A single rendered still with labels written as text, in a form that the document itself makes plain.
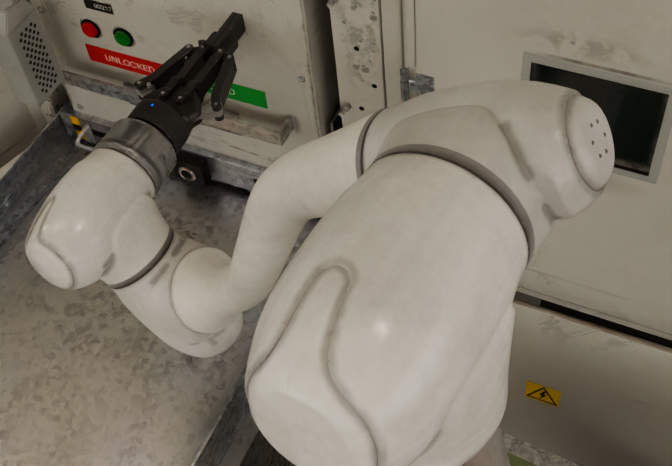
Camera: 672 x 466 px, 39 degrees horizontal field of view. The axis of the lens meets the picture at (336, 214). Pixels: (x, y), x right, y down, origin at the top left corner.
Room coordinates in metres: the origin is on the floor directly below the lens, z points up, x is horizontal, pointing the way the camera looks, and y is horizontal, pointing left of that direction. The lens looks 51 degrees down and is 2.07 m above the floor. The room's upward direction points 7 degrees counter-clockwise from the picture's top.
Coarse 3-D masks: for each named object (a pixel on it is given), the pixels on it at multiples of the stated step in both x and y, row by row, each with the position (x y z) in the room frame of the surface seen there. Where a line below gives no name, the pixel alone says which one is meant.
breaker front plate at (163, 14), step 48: (48, 0) 1.22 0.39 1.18; (96, 0) 1.17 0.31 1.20; (144, 0) 1.12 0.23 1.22; (192, 0) 1.08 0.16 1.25; (240, 0) 1.04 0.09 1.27; (288, 0) 1.00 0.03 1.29; (144, 48) 1.14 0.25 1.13; (240, 48) 1.05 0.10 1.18; (288, 48) 1.01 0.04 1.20; (96, 96) 1.20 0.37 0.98; (288, 96) 1.01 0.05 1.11; (192, 144) 1.12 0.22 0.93; (240, 144) 1.07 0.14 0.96; (288, 144) 1.02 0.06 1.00
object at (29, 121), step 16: (0, 80) 1.28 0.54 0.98; (0, 96) 1.27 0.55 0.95; (0, 112) 1.26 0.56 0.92; (16, 112) 1.28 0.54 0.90; (32, 112) 1.27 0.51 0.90; (0, 128) 1.25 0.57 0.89; (16, 128) 1.27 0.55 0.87; (32, 128) 1.29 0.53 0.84; (0, 144) 1.24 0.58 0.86; (16, 144) 1.26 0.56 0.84; (0, 160) 1.21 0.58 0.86
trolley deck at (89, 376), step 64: (192, 192) 1.08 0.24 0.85; (0, 256) 1.00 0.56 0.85; (0, 320) 0.87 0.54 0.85; (64, 320) 0.85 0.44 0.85; (128, 320) 0.84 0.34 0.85; (256, 320) 0.81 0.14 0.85; (0, 384) 0.75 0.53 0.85; (64, 384) 0.74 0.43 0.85; (128, 384) 0.73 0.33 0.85; (192, 384) 0.71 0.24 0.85; (0, 448) 0.65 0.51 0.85; (64, 448) 0.64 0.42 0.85; (128, 448) 0.62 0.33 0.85; (192, 448) 0.61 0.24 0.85; (256, 448) 0.61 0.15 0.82
